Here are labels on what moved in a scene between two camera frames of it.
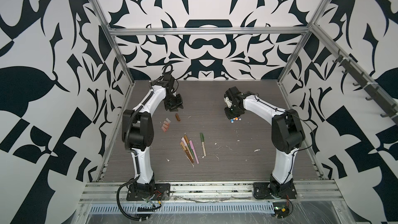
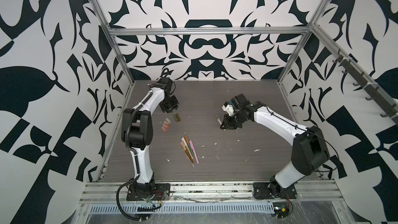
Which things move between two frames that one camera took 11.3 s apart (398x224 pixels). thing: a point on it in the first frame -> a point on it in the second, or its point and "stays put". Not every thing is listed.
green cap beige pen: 202,140 -> 218,120
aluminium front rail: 213,192 stays put
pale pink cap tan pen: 185,144 stays put
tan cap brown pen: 183,148 stays put
